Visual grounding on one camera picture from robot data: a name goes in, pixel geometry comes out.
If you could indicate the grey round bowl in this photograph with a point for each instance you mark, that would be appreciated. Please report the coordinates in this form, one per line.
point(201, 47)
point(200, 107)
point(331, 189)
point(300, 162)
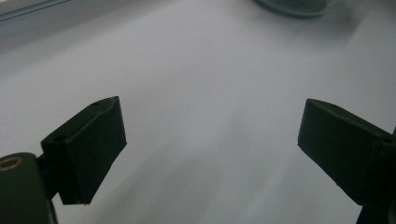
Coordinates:
point(292, 7)

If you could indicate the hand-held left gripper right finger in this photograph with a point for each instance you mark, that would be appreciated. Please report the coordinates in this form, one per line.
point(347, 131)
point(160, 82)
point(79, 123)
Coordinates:
point(348, 146)

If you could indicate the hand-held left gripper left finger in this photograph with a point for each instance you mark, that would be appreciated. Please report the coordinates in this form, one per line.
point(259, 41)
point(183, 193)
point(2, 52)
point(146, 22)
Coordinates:
point(87, 152)

